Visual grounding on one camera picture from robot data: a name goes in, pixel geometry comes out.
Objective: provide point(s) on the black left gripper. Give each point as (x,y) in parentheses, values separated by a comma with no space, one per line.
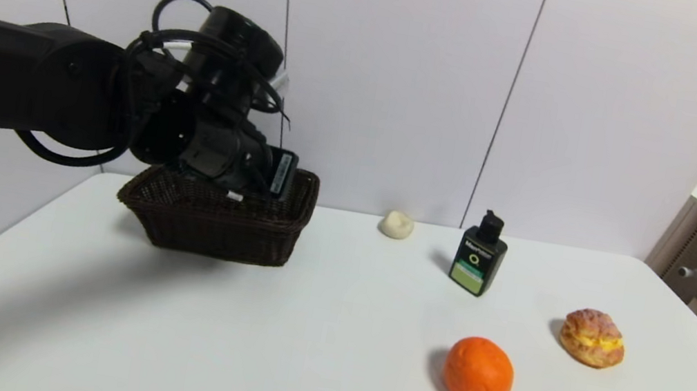
(281,173)

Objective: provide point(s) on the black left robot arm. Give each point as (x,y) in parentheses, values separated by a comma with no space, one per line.
(24,78)

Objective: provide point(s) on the dark brown wicker basket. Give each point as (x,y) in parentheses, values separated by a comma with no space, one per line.
(224,228)

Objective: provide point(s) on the small white dough bun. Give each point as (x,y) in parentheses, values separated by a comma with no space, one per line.
(396,225)

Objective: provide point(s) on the black bottle with green label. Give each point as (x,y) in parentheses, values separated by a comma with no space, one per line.
(477,261)

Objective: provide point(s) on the orange fruit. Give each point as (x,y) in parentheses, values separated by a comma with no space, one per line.
(478,374)

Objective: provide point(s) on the cream puff pastry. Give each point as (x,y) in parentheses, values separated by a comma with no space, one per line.
(592,339)

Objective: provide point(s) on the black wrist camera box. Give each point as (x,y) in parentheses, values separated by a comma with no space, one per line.
(282,174)

